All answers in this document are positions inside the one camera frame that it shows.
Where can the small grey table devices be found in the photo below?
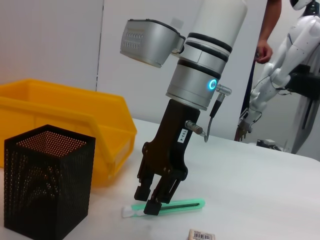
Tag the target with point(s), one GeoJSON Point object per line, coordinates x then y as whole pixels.
{"type": "Point", "coordinates": [266, 142]}

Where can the yellow plastic bin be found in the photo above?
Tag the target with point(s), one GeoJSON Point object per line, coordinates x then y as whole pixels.
{"type": "Point", "coordinates": [62, 107]}

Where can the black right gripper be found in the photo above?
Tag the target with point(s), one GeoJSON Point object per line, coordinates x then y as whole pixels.
{"type": "Point", "coordinates": [172, 140]}

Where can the green white pen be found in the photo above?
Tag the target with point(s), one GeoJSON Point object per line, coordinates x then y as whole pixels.
{"type": "Point", "coordinates": [185, 203]}

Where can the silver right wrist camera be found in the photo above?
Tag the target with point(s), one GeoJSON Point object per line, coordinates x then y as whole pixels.
{"type": "Point", "coordinates": [145, 42]}

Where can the white humanoid robot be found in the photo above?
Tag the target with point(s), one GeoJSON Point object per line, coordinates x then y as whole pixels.
{"type": "Point", "coordinates": [300, 37]}

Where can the bystander hand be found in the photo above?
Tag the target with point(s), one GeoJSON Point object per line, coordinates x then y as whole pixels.
{"type": "Point", "coordinates": [265, 51]}

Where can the beige barcode eraser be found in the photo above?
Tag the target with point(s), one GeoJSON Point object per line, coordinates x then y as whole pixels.
{"type": "Point", "coordinates": [202, 235]}

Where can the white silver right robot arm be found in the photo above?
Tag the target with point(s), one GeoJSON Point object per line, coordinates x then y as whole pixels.
{"type": "Point", "coordinates": [212, 37]}

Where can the bystander bare forearm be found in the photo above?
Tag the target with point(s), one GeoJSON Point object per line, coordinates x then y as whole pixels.
{"type": "Point", "coordinates": [272, 17]}

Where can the black mesh pen holder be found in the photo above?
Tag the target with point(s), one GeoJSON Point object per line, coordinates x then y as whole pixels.
{"type": "Point", "coordinates": [45, 180]}

